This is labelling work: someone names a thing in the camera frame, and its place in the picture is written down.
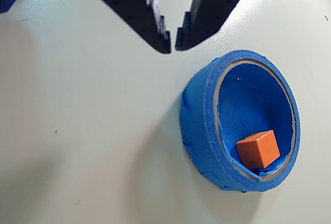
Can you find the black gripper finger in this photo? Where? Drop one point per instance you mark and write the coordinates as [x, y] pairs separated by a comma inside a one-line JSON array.
[[134, 9], [214, 6]]

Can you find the small orange-red cube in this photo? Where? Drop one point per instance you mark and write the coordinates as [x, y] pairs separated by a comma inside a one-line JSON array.
[[258, 151]]

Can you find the blue tape roll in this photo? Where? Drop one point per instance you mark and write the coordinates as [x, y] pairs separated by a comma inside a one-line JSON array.
[[201, 131]]

